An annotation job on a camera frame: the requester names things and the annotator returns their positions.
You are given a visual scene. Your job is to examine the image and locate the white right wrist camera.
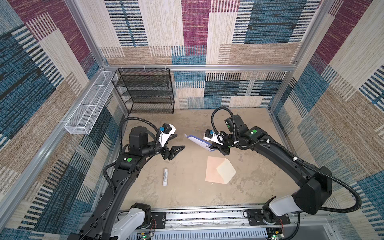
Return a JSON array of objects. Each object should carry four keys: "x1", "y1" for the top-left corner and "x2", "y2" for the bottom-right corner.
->
[{"x1": 204, "y1": 129, "x2": 224, "y2": 145}]

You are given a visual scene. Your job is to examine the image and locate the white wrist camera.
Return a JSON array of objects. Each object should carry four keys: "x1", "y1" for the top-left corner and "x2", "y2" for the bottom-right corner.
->
[
  {"x1": 159, "y1": 124, "x2": 176, "y2": 147},
  {"x1": 204, "y1": 129, "x2": 224, "y2": 145}
]

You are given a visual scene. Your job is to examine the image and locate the white wire mesh basket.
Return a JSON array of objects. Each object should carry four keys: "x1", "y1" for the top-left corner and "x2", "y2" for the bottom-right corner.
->
[{"x1": 65, "y1": 71, "x2": 115, "y2": 135}]

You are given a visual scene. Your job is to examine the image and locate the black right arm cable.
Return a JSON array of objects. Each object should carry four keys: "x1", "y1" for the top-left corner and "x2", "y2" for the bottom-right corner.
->
[{"x1": 210, "y1": 106, "x2": 363, "y2": 214}]

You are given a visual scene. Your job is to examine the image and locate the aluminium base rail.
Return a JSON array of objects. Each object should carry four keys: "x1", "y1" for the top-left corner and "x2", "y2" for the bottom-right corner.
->
[{"x1": 80, "y1": 203, "x2": 337, "y2": 240}]

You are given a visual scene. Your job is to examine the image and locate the pink envelope with flap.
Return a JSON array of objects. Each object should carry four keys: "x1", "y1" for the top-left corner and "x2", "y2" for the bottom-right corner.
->
[{"x1": 205, "y1": 157, "x2": 236, "y2": 184}]

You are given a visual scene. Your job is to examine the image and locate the black wire shelf rack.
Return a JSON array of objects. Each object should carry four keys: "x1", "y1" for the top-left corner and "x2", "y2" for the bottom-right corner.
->
[{"x1": 112, "y1": 68, "x2": 175, "y2": 114}]

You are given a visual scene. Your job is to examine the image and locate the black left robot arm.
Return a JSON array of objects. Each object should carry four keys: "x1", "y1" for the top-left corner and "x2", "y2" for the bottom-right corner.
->
[{"x1": 68, "y1": 124, "x2": 185, "y2": 240}]

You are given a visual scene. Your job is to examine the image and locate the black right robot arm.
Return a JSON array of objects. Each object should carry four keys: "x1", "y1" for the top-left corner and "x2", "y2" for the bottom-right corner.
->
[{"x1": 204, "y1": 115, "x2": 332, "y2": 225}]

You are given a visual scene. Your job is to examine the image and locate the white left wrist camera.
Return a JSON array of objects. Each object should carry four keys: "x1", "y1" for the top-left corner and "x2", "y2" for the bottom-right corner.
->
[{"x1": 159, "y1": 124, "x2": 176, "y2": 147}]

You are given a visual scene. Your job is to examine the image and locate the blue bordered white letter paper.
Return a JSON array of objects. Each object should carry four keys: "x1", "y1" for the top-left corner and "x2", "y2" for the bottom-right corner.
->
[{"x1": 185, "y1": 134, "x2": 215, "y2": 152}]

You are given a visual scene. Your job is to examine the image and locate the white glue stick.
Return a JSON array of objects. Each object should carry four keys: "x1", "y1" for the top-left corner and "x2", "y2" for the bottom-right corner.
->
[{"x1": 163, "y1": 168, "x2": 169, "y2": 186}]

